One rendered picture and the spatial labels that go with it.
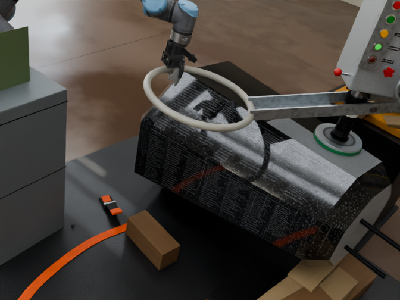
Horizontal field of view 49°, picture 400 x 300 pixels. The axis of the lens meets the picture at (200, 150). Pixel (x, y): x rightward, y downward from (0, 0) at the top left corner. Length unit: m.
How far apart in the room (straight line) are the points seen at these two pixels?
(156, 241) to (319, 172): 0.89
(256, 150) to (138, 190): 0.98
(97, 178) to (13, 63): 1.09
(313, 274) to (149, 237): 0.82
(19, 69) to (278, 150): 1.13
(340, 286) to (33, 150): 1.53
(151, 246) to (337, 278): 0.92
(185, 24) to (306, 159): 0.76
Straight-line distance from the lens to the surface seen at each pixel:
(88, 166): 2.84
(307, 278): 2.19
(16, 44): 1.89
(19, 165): 2.00
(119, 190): 2.69
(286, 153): 1.94
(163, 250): 2.24
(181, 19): 1.89
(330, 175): 1.89
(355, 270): 2.52
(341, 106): 1.90
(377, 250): 2.95
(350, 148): 2.00
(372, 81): 1.82
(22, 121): 1.88
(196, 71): 2.06
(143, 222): 2.35
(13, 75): 1.93
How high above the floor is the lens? 1.81
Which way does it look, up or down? 35 degrees down
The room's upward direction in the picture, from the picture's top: 14 degrees clockwise
